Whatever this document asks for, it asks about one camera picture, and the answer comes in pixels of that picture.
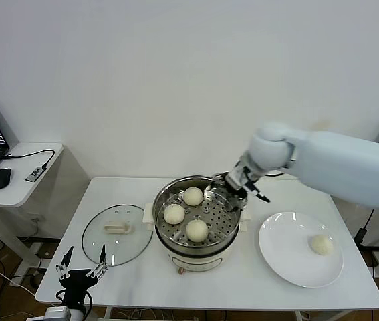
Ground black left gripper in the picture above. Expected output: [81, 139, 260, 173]
[55, 244, 109, 308]

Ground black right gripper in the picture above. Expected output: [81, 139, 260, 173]
[208, 171, 271, 205]

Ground white steamed baozi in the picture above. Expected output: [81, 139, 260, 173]
[185, 219, 209, 244]
[182, 187, 205, 207]
[310, 235, 334, 257]
[163, 203, 186, 225]

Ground round glass pot lid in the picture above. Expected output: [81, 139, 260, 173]
[81, 204, 154, 268]

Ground perforated steel steamer basket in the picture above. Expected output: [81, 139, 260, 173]
[152, 175, 243, 257]

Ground round white plate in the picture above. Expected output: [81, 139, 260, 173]
[258, 212, 344, 288]

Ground cream electric cooking pot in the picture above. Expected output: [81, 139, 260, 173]
[142, 200, 253, 276]

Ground white rounded side table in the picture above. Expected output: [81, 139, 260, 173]
[0, 142, 66, 268]

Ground small grey usb hub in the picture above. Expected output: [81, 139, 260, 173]
[25, 165, 49, 183]

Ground black computer mouse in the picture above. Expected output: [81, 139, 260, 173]
[0, 167, 13, 191]

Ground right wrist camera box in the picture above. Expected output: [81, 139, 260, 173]
[227, 163, 251, 188]

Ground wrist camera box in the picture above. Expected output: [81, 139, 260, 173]
[43, 306, 72, 321]
[227, 163, 251, 188]

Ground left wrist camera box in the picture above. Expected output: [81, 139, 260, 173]
[43, 306, 72, 321]

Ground thin white wire bundle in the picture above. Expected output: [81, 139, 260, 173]
[114, 308, 176, 321]

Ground black usb cable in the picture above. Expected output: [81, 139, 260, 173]
[3, 149, 56, 167]

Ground black cable with adapter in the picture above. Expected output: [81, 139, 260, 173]
[354, 209, 379, 251]

